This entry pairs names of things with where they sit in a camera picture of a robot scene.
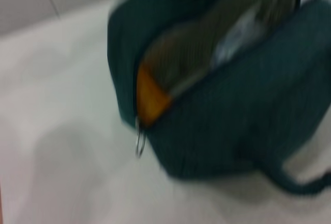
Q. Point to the dark teal lunch bag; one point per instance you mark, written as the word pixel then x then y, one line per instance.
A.
pixel 232 118

